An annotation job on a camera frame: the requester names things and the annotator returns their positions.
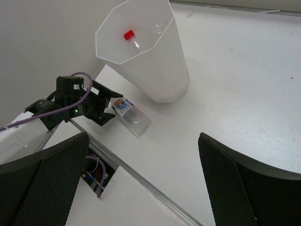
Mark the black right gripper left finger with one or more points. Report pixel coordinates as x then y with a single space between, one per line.
38 190

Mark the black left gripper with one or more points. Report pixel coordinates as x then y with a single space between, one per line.
92 107

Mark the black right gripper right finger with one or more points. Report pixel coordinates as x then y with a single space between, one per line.
246 192

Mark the blue orange label plastic bottle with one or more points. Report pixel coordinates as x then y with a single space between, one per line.
132 117

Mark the red label plastic bottle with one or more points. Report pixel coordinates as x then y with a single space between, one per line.
137 45

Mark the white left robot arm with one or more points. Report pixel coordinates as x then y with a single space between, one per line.
32 129

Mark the white octagonal plastic bin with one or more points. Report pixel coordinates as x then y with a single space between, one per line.
160 72

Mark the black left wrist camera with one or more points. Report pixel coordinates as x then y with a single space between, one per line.
70 86

